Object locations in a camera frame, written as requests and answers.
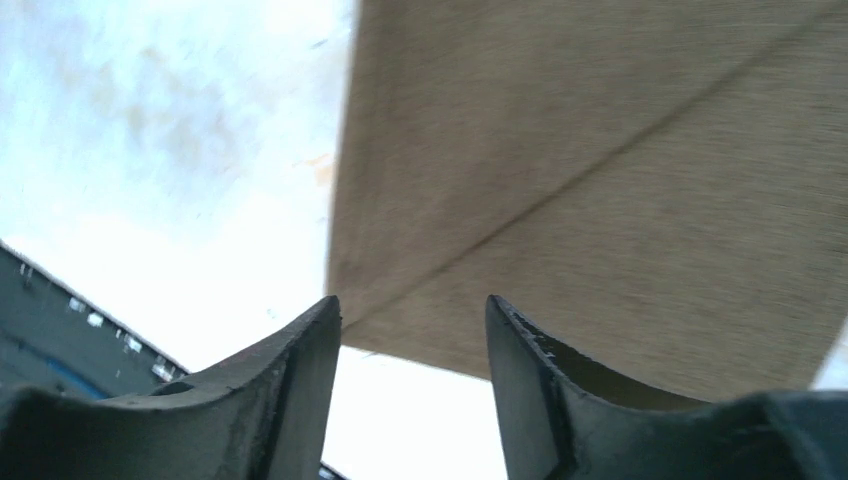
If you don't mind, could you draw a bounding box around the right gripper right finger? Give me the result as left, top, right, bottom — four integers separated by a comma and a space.
485, 295, 847, 479

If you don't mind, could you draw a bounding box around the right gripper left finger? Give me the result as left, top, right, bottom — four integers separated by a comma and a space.
1, 296, 341, 479

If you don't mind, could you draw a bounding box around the brown cloth napkin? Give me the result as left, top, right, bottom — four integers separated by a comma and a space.
327, 1, 847, 400

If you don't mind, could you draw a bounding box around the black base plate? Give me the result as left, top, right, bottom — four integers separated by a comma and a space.
1, 245, 187, 400

